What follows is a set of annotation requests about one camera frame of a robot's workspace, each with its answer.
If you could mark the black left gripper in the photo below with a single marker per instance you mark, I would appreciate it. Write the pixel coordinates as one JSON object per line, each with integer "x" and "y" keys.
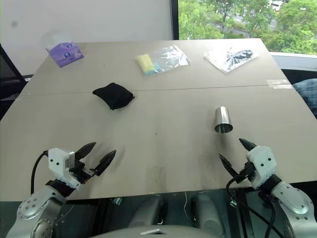
{"x": 79, "y": 171}

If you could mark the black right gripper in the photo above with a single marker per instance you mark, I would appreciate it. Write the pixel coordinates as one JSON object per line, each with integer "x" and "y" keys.
{"x": 247, "y": 172}

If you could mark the black cloth pouch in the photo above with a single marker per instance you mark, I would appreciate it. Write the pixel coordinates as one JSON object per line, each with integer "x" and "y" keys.
{"x": 112, "y": 95}

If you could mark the plastic bag with black print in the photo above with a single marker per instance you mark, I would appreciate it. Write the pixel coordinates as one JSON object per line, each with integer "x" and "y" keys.
{"x": 230, "y": 59}

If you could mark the clear plastic zip bag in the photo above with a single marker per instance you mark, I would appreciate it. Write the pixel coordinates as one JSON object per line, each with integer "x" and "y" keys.
{"x": 168, "y": 58}

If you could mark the stainless steel cup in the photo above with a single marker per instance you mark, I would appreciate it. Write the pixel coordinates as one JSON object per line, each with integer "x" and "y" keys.
{"x": 223, "y": 117}

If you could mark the clear tape strip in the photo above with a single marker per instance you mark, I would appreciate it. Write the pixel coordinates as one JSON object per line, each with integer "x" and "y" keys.
{"x": 277, "y": 83}

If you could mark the blue plaid cloth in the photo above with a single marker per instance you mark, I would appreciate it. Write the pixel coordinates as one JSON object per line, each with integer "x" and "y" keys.
{"x": 308, "y": 93}

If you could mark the grey robot torso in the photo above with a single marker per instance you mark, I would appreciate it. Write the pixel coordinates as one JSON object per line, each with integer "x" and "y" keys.
{"x": 158, "y": 231}

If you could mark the blue sponge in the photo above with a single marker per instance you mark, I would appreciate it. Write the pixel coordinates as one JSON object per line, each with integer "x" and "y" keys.
{"x": 154, "y": 69}

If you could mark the yellow sponge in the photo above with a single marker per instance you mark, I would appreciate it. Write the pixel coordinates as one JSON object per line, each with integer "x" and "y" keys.
{"x": 144, "y": 63}

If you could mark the purple tissue box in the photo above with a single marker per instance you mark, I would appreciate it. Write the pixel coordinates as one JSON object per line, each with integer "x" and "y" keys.
{"x": 65, "y": 54}

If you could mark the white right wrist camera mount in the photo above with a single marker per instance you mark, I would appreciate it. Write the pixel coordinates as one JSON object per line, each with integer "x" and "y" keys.
{"x": 262, "y": 161}

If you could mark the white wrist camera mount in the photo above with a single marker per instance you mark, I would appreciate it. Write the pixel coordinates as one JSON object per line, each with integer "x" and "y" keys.
{"x": 58, "y": 161}
{"x": 262, "y": 161}

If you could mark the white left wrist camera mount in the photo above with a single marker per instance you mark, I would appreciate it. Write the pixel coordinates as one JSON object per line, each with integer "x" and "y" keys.
{"x": 58, "y": 161}

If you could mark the metal table bracket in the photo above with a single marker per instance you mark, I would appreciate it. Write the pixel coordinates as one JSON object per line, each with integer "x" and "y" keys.
{"x": 117, "y": 200}

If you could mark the black window frame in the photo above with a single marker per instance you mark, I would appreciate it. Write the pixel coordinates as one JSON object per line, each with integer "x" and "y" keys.
{"x": 174, "y": 19}

